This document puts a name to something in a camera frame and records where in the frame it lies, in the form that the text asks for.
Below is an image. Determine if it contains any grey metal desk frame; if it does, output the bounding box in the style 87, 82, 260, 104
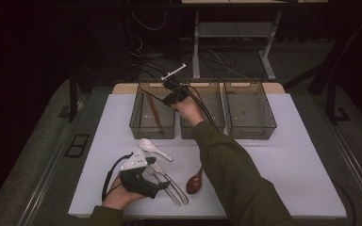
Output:
181, 0, 329, 82

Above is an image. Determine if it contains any person's right hand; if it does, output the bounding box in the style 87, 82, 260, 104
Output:
173, 97, 206, 127

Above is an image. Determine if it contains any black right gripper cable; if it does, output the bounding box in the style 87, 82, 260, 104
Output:
182, 84, 358, 226

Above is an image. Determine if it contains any white board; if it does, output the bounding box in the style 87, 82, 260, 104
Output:
68, 93, 348, 219

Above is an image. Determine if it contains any black metal stand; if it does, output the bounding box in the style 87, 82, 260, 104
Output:
324, 72, 353, 125
58, 67, 81, 123

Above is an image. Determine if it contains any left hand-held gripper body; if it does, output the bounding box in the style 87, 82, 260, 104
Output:
119, 150, 160, 200

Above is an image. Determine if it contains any brown wooden chopstick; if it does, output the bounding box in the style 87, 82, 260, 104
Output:
146, 93, 164, 132
148, 93, 166, 135

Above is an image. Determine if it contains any brown wooden spoon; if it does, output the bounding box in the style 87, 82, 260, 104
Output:
186, 166, 205, 195

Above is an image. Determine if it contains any black floor cable bundle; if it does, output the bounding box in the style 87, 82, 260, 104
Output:
136, 51, 193, 80

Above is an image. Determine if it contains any white floor cable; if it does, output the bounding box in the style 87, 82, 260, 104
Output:
208, 48, 250, 80

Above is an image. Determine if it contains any person's left hand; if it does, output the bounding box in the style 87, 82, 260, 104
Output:
102, 176, 146, 211

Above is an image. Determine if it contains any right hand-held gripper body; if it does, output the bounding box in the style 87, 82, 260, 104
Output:
161, 63, 189, 105

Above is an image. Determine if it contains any metal table knife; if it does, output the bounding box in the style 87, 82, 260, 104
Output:
150, 162, 189, 205

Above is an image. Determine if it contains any white ceramic spoon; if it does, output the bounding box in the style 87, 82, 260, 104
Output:
138, 137, 173, 163

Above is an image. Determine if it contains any transparent brown plastic bin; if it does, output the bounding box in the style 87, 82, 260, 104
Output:
180, 82, 226, 140
129, 82, 177, 140
223, 82, 277, 140

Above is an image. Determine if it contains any metal floor rail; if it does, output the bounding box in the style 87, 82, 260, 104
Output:
18, 125, 76, 226
331, 123, 362, 215

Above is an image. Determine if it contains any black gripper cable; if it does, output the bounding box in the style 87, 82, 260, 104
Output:
182, 84, 358, 226
101, 153, 135, 202

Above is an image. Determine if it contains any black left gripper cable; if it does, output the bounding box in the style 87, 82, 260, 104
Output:
101, 153, 135, 202

